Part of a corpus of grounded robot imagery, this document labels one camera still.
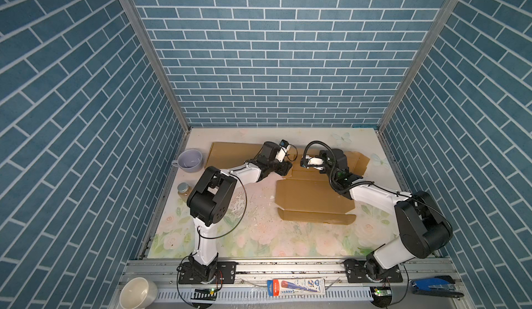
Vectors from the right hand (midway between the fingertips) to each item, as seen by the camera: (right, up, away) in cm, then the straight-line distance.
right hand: (324, 145), depth 90 cm
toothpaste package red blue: (-14, -49, -19) cm, 54 cm away
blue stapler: (+34, -48, -20) cm, 62 cm away
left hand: (-16, -8, +8) cm, 19 cm away
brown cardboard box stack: (-6, -23, +7) cm, 25 cm away
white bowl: (-67, -49, -22) cm, 86 cm away
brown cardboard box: (-47, -5, +14) cm, 50 cm away
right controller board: (+17, -54, -16) cm, 59 cm away
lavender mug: (-64, -8, +12) cm, 66 cm away
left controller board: (-46, -52, -17) cm, 72 cm away
